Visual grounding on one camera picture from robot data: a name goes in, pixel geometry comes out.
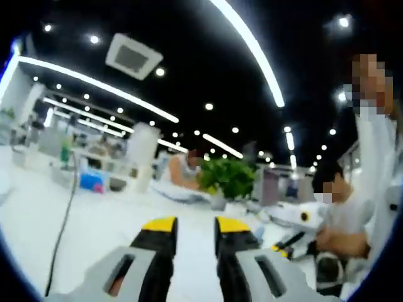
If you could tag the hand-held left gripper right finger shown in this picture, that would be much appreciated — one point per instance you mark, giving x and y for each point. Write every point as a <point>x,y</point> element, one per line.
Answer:
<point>236,251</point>

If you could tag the green potted plant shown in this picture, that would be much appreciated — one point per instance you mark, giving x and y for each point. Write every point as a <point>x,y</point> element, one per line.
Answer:
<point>230,179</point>

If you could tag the blue box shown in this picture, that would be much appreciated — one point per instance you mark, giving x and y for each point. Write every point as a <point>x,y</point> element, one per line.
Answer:
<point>89,182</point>

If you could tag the green bottle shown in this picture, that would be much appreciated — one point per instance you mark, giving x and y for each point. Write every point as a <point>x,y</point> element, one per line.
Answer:
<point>66,154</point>

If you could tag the white column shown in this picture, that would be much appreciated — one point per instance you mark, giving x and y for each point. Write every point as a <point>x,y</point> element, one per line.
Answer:
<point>143,151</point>

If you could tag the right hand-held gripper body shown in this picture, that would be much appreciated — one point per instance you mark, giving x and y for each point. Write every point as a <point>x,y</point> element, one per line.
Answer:
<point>315,212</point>

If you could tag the ceiling air conditioner vent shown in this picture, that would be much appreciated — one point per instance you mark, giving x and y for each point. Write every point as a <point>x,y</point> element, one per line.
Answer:
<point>133,56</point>

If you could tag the stack of printed papers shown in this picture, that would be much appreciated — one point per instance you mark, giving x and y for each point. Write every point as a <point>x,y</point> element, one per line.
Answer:
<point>176,193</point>

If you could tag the ceiling light strips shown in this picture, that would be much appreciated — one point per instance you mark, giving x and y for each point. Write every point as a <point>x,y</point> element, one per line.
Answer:
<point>252,47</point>

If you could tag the white low shelf unit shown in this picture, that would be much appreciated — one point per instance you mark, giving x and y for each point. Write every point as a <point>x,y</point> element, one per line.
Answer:
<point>104,158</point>

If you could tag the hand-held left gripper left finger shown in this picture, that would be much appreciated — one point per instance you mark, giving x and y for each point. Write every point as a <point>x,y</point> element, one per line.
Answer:
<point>154,251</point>

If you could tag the ceiling spot lights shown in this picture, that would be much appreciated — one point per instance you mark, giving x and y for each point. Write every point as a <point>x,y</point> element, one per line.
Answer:
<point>94,39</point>

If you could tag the person's right hand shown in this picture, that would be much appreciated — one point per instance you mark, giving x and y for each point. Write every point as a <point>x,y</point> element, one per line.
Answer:
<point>325,239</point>

